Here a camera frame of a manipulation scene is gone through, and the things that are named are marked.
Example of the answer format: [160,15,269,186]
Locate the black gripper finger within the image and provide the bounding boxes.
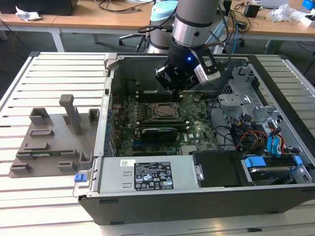
[176,73,200,101]
[155,65,178,101]

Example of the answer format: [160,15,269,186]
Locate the metal socket cover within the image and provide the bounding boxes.
[154,102,180,120]

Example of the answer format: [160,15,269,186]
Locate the silver CPU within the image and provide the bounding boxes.
[158,104,176,118]

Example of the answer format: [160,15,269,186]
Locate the CPU socket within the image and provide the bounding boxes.
[150,101,184,121]

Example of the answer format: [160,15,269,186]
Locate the silver metal drive cage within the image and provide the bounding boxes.
[218,66,286,123]

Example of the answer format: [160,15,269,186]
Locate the green motherboard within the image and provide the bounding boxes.
[110,90,220,158]

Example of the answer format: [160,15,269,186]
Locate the black graphics card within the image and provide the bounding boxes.
[140,126,178,144]

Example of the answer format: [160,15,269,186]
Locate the black desktop box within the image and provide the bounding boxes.
[222,0,233,18]

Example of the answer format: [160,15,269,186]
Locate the small black box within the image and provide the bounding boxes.
[244,2,261,18]

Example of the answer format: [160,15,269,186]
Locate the black plastic shroud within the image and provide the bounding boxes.
[191,151,243,189]

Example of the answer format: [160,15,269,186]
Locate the light wooden desk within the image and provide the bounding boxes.
[222,0,315,54]
[0,0,155,53]

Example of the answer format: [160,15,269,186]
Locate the blue disk carrier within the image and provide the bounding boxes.
[242,154,304,185]

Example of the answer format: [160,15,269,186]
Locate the silver power supply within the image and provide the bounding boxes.
[90,156,205,194]

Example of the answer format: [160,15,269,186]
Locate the silver laptop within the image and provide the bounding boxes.
[260,0,290,8]

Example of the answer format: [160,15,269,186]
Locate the clear plastic bag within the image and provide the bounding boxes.
[267,3,296,23]

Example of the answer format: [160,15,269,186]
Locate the hard disk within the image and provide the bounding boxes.
[248,166,295,186]

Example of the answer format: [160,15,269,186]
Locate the open PC case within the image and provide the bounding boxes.
[73,52,315,226]

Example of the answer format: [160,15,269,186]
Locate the grey parts rack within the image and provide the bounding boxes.
[8,94,100,178]

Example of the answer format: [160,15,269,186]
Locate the black bag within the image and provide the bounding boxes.
[0,0,78,15]

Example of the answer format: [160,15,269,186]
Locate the white cardboard box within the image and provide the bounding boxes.
[301,13,315,27]

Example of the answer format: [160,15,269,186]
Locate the crumpled white paper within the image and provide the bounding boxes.
[15,6,42,22]

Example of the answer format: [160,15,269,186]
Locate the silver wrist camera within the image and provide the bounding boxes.
[193,50,221,86]

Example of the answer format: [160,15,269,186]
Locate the black camera cable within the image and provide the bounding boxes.
[218,9,234,72]

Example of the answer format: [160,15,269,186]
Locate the red yellow black power wires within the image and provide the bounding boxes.
[235,129,270,152]

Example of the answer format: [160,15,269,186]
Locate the blue flat data cable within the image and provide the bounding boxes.
[267,136,275,158]
[273,134,283,158]

